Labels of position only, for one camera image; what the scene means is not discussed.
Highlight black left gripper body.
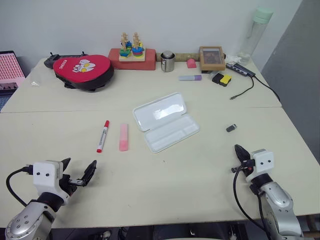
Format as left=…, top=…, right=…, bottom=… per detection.
left=59, top=171, right=86, bottom=200

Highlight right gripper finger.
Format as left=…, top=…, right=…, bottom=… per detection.
left=237, top=144, right=252, bottom=163
left=234, top=144, right=245, bottom=166

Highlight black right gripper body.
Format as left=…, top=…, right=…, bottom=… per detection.
left=239, top=157, right=256, bottom=176

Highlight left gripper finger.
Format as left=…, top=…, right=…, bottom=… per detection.
left=60, top=157, right=72, bottom=175
left=81, top=159, right=98, bottom=188

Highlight red whiteboard marker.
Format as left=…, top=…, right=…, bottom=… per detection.
left=96, top=120, right=111, bottom=154

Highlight white plastic pencil case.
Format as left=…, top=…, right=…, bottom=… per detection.
left=132, top=91, right=201, bottom=154

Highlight yellow and black block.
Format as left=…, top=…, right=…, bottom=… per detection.
left=218, top=74, right=233, bottom=88

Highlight black rectangular block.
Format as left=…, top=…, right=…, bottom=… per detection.
left=211, top=72, right=225, bottom=85

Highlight purple highlighter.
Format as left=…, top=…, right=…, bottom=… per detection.
left=178, top=74, right=203, bottom=82

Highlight red boxing pad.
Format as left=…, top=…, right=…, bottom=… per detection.
left=52, top=53, right=115, bottom=93

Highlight crumpled white tissue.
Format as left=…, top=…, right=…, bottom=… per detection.
left=224, top=55, right=242, bottom=65

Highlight clear bottle with green lid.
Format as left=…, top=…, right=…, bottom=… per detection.
left=236, top=6, right=275, bottom=66

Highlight pink perforated tray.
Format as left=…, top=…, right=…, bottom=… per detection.
left=0, top=50, right=27, bottom=113

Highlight long wooden stick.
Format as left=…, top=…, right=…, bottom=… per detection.
left=155, top=52, right=227, bottom=62

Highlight stainless steel cup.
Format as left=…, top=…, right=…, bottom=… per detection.
left=160, top=50, right=176, bottom=73

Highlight red brick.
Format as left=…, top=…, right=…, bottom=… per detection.
left=108, top=48, right=157, bottom=71

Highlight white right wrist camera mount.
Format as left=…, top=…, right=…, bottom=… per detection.
left=244, top=149, right=274, bottom=183

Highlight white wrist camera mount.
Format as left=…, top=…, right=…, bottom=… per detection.
left=244, top=149, right=274, bottom=183
left=32, top=160, right=72, bottom=206

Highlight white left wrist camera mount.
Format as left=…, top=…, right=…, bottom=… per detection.
left=32, top=160, right=72, bottom=206

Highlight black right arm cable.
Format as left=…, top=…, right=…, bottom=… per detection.
left=231, top=159, right=275, bottom=240

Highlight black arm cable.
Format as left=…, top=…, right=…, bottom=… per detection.
left=5, top=164, right=35, bottom=208
left=231, top=159, right=275, bottom=240

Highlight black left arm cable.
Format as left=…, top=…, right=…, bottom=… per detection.
left=5, top=164, right=35, bottom=208

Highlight black loose plug cable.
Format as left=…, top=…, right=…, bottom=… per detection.
left=229, top=76, right=255, bottom=101

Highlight grey usb hub with cable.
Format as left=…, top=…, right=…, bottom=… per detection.
left=226, top=62, right=283, bottom=102

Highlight wooden picture frame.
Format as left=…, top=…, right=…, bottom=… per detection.
left=199, top=45, right=226, bottom=75

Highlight wooden ring stacking toy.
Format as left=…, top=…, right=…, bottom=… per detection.
left=118, top=31, right=146, bottom=63

